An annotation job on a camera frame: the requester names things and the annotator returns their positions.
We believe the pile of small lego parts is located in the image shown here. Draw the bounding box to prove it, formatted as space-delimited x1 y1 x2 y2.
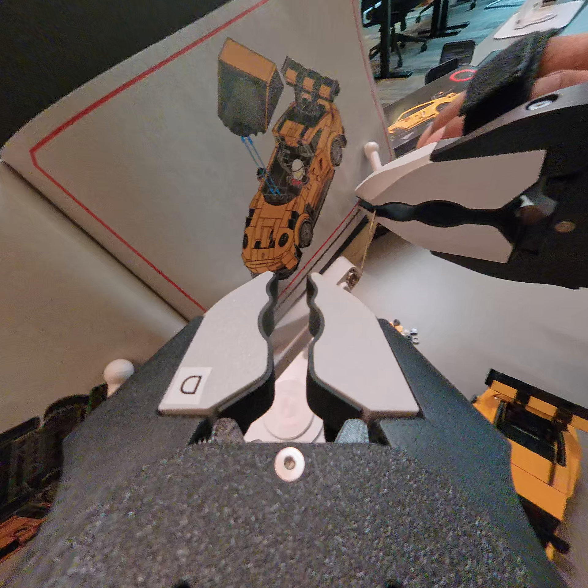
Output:
390 318 422 346

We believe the lego instruction booklet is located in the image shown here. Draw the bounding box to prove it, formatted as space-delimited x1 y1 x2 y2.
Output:
0 0 396 554

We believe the black lego box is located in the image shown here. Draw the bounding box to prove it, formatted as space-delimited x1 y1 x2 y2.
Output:
383 60 481 159

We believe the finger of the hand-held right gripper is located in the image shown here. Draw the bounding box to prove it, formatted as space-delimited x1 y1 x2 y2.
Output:
355 142 548 211
360 201 516 264

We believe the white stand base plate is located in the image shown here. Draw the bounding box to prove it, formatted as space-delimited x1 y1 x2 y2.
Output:
103 142 382 444

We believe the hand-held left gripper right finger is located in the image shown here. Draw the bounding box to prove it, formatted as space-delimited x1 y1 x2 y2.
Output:
305 273 421 444

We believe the orange lego car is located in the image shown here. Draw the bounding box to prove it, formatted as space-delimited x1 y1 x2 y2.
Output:
471 367 588 561

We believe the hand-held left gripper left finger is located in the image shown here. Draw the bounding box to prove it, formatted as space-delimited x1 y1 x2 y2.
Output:
157 271 277 444

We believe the white rounded board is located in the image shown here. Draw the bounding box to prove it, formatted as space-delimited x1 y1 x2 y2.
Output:
493 0 585 40

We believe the dark partition panel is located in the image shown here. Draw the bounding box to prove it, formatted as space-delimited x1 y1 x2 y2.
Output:
0 0 239 145

